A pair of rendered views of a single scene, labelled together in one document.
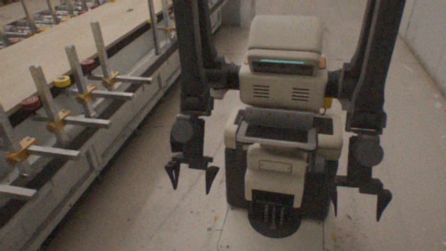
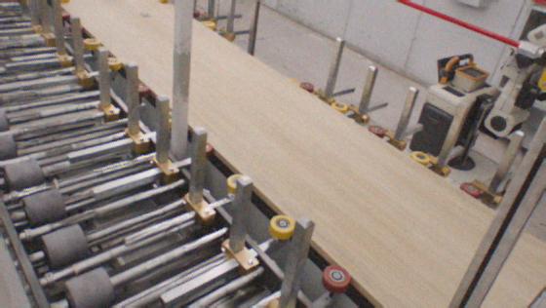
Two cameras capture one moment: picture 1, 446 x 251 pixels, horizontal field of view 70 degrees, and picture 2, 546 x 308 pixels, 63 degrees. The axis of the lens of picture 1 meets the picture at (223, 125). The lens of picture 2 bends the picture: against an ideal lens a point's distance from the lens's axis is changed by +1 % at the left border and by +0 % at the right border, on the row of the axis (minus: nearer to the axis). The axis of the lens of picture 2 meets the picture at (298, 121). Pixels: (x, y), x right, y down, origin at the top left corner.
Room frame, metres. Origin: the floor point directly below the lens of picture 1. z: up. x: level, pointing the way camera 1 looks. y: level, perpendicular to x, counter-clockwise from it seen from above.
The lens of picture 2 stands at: (0.84, 2.73, 1.90)
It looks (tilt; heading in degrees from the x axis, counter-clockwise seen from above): 29 degrees down; 299
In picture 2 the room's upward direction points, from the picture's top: 11 degrees clockwise
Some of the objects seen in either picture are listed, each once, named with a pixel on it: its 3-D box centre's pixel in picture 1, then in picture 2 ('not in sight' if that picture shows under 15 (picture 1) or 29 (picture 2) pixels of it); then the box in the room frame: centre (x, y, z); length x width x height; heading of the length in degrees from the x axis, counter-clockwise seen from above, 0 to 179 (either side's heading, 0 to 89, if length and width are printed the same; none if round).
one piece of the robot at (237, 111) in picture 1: (279, 160); (458, 116); (1.25, -0.28, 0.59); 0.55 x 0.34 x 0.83; 75
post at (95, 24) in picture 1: (104, 61); (331, 79); (1.81, 0.69, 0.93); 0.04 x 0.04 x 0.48; 76
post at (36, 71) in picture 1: (51, 111); (400, 131); (1.33, 0.82, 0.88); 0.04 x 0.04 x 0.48; 76
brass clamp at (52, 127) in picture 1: (59, 121); (393, 140); (1.35, 0.81, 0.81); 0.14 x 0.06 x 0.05; 166
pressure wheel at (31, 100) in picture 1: (33, 109); (374, 138); (1.40, 0.95, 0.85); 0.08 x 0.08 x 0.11
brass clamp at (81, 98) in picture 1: (86, 94); (357, 114); (1.59, 0.75, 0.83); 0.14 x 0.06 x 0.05; 166
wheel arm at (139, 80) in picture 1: (119, 79); (329, 96); (1.84, 0.63, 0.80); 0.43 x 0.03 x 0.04; 76
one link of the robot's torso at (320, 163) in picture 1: (290, 184); (501, 120); (0.98, -0.27, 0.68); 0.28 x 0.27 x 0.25; 75
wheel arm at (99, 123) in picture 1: (70, 120); (396, 136); (1.36, 0.76, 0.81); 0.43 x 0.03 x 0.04; 76
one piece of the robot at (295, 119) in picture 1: (276, 139); (535, 88); (0.88, -0.18, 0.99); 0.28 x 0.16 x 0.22; 75
